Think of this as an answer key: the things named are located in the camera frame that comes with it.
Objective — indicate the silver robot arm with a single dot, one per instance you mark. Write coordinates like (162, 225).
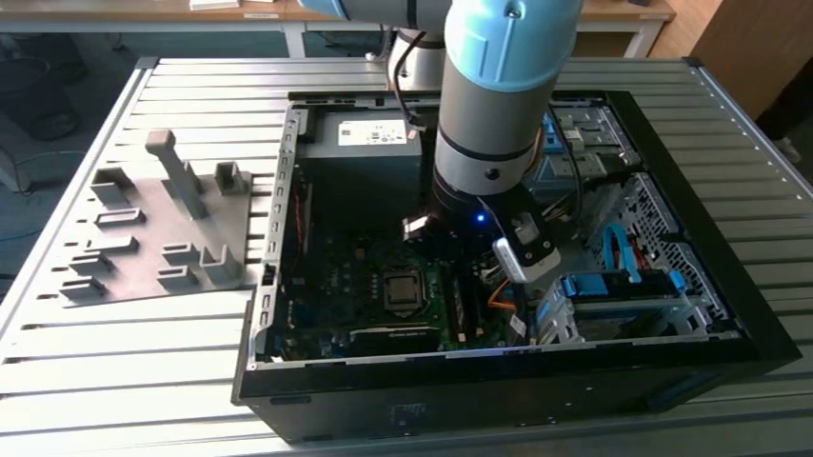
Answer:
(496, 119)

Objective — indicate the silver CPU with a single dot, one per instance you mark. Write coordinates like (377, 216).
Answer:
(402, 290)

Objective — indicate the green motherboard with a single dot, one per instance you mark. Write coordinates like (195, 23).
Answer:
(344, 295)

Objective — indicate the black graphics card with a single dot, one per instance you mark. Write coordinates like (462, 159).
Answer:
(394, 339)

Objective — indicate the hard disk in blue carrier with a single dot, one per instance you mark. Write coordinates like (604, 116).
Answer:
(588, 285)

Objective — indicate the blue plastic drive carrier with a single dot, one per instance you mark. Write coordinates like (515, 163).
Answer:
(551, 138)

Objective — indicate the silver power supply unit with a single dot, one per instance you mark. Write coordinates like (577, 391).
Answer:
(318, 133)

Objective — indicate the metal drive cage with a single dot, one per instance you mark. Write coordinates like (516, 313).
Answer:
(597, 124)

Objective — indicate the metal disk bay cage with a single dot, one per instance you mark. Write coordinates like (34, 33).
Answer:
(636, 309)

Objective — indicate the black open PC case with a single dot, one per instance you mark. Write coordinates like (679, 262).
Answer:
(445, 404)

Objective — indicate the grey parts rack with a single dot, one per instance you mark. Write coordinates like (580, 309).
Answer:
(155, 228)

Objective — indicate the person in dark clothes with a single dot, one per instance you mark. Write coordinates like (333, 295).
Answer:
(788, 105)

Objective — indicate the wooden cabinet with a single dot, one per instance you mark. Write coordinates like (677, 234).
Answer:
(731, 38)

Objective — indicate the white box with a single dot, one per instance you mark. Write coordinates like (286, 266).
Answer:
(213, 4)

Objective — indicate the wooden desk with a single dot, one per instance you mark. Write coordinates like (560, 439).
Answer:
(159, 12)

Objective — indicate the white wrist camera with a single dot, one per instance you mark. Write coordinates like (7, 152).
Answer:
(528, 266)

